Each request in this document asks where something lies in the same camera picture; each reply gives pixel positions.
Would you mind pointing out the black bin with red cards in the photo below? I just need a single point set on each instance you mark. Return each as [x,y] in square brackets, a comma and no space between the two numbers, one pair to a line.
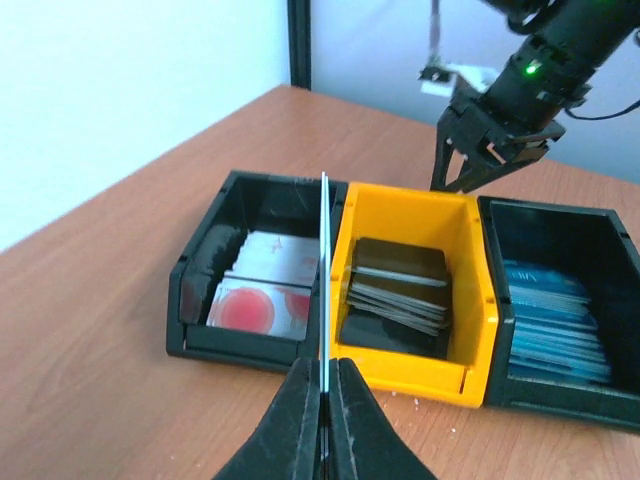
[247,201]

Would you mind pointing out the black card stack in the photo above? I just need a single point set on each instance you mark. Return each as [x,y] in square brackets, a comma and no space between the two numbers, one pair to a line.
[399,299]

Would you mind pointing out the yellow bin with black cards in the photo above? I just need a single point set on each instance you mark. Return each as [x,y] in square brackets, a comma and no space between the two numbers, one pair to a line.
[452,224]

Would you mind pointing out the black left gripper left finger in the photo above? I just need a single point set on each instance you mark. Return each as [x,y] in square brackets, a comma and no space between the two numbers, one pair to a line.
[284,445]

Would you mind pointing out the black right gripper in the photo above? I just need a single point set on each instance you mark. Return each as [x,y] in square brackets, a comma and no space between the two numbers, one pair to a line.
[511,125]

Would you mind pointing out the red white card stack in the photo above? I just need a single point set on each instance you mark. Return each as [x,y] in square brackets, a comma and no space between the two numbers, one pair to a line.
[267,290]

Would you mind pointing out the blue card stack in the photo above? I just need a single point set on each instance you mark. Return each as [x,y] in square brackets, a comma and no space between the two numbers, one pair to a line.
[555,336]

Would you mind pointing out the white card edge-on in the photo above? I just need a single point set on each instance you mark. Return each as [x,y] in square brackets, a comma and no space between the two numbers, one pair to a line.
[324,282]

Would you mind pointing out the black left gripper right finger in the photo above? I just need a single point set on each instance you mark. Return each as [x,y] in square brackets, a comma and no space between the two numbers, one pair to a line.
[362,442]

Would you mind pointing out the black aluminium frame rail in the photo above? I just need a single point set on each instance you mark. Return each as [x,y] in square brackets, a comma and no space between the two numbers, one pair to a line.
[299,38]

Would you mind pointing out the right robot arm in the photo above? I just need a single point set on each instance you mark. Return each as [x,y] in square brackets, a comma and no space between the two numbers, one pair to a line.
[589,30]

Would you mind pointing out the black bin with blue cards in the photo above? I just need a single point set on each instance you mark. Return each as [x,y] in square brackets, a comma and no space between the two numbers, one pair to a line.
[592,245]

